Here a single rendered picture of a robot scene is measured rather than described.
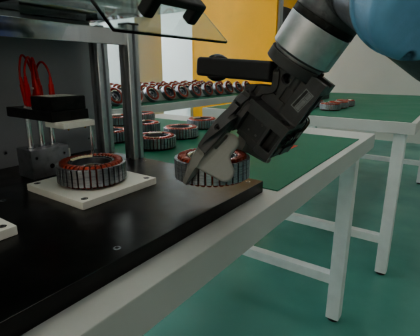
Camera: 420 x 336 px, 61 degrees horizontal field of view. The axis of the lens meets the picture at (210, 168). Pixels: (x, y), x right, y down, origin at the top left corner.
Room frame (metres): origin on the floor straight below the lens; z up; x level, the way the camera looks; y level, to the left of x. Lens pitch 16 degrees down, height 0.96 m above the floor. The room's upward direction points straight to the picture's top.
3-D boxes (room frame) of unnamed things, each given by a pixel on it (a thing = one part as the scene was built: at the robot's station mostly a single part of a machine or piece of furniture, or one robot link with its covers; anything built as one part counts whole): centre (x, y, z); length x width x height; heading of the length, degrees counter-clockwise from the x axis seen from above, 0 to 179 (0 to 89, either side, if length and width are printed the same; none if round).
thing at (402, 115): (2.53, -0.94, 0.37); 1.85 x 1.10 x 0.75; 145
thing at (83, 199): (0.57, 0.20, 0.78); 0.15 x 0.15 x 0.01; 55
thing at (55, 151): (0.66, 0.32, 0.80); 0.08 x 0.05 x 0.06; 145
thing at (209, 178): (0.51, 0.00, 0.83); 0.11 x 0.11 x 0.04
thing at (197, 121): (1.34, 0.03, 0.77); 0.11 x 0.11 x 0.04
